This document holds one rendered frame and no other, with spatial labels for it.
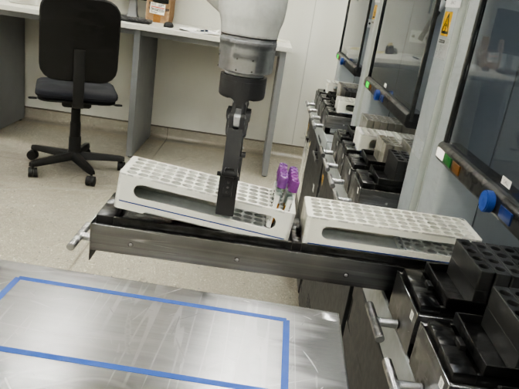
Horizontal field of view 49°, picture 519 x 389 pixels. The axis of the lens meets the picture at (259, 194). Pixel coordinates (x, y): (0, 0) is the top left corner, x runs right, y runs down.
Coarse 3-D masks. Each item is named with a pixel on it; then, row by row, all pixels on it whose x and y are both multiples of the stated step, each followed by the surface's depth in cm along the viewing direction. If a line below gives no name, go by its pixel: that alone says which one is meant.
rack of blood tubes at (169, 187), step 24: (144, 168) 97; (168, 168) 99; (120, 192) 93; (144, 192) 101; (168, 192) 103; (192, 192) 92; (216, 192) 94; (240, 192) 96; (264, 192) 100; (168, 216) 94; (192, 216) 94; (216, 216) 94; (240, 216) 97; (264, 216) 99; (288, 216) 93
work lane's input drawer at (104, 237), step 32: (96, 224) 93; (128, 224) 94; (160, 224) 94; (160, 256) 94; (192, 256) 94; (224, 256) 94; (256, 256) 94; (288, 256) 94; (320, 256) 94; (352, 256) 95; (384, 256) 94; (384, 288) 95
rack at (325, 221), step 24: (312, 216) 93; (336, 216) 95; (360, 216) 97; (384, 216) 98; (408, 216) 101; (432, 216) 103; (312, 240) 95; (336, 240) 95; (360, 240) 101; (384, 240) 103; (408, 240) 100; (432, 240) 94; (480, 240) 94
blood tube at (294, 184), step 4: (292, 180) 92; (296, 180) 92; (292, 184) 92; (296, 184) 92; (288, 188) 93; (292, 188) 92; (296, 188) 92; (288, 192) 93; (292, 192) 92; (296, 192) 92; (288, 196) 93; (292, 196) 92; (288, 200) 93; (292, 200) 93; (284, 204) 93; (288, 204) 93; (284, 208) 93; (288, 208) 93
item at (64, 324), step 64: (0, 320) 62; (64, 320) 64; (128, 320) 66; (192, 320) 67; (256, 320) 69; (320, 320) 72; (0, 384) 53; (64, 384) 54; (128, 384) 55; (192, 384) 57; (256, 384) 58; (320, 384) 60
